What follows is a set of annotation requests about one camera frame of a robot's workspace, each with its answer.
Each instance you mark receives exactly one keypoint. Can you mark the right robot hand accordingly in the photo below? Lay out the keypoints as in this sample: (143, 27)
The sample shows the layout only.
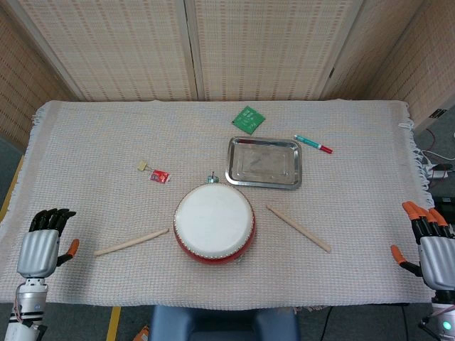
(439, 259)

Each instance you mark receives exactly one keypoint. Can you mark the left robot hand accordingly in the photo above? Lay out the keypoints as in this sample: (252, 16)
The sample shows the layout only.
(37, 254)

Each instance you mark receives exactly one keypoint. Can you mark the wooden drumstick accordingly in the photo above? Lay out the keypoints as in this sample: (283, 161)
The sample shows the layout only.
(131, 242)
(298, 228)

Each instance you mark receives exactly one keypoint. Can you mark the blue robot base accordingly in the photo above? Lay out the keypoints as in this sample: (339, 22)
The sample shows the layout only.
(213, 323)

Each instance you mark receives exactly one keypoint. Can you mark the red drum white skin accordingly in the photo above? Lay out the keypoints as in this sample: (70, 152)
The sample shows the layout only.
(213, 220)

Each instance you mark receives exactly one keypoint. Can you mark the rectangular metal tray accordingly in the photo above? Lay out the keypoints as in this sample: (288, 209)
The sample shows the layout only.
(263, 163)

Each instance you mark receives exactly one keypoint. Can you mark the black box on floor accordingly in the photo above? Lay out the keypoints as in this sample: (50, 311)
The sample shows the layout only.
(444, 206)

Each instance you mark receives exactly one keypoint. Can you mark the white power strip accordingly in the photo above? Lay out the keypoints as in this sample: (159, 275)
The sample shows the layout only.
(439, 174)

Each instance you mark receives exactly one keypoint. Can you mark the white woven tablecloth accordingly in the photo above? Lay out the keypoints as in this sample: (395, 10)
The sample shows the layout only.
(106, 142)

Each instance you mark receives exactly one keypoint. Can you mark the orange item on floor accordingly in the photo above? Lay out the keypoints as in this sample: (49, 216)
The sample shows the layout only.
(143, 334)

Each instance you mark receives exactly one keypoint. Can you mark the small tan eraser block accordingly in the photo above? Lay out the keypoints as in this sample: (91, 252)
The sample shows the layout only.
(142, 166)

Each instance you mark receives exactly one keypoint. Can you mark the small red packet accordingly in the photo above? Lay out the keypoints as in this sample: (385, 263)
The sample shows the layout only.
(159, 175)

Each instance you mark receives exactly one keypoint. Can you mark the teal marker red cap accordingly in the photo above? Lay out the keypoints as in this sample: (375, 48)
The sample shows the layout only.
(313, 144)

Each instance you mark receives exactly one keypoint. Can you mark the woven bamboo folding screen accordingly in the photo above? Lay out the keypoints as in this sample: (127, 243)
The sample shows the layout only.
(124, 46)

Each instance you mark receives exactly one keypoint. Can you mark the green circuit board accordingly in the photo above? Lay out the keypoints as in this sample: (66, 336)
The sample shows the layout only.
(249, 119)

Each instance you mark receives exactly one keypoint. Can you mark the black wall label plate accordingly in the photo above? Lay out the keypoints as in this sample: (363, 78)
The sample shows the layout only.
(437, 113)

